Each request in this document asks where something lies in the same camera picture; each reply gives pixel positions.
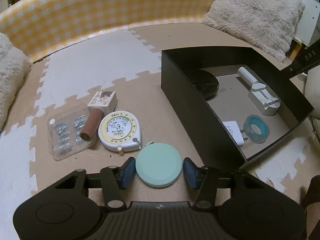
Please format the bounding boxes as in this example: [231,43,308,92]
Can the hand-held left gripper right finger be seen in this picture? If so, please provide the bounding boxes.
[182,157,266,210]

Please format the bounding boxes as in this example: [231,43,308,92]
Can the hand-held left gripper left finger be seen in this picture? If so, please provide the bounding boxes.
[54,157,137,211]

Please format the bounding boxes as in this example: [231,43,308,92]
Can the mint green round compact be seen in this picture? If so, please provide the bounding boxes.
[135,142,182,188]

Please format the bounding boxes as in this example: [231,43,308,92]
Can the white watch link tool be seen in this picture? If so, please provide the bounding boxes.
[237,66,281,117]

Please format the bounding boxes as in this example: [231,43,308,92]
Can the white charger plug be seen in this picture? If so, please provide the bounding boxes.
[222,121,248,147]

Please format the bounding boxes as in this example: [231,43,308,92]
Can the teal tape roll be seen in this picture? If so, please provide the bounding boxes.
[242,114,271,144]

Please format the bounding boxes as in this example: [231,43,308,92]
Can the black oval case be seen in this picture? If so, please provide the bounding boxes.
[191,69,220,99]

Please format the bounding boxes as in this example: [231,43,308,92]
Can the black box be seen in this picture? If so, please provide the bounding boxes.
[161,46,314,170]

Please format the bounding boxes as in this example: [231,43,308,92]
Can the white round tape measure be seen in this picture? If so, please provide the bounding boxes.
[98,110,142,155]

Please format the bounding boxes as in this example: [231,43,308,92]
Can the brown cylinder tube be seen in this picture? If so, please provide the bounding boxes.
[79,107,105,141]

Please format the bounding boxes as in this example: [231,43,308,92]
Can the white fluffy pillow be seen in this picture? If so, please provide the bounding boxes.
[202,0,306,63]
[0,32,32,131]

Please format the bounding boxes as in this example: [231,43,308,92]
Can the clear plastic parts box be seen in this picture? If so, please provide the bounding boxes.
[47,102,98,162]

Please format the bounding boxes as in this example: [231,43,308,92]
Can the small white printed box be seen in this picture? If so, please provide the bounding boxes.
[87,90,118,113]

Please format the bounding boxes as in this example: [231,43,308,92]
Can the beige white foam puzzle mat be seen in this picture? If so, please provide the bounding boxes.
[0,21,320,240]

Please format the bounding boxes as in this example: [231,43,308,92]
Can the yellow checkered mattress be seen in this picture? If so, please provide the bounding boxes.
[0,0,223,65]

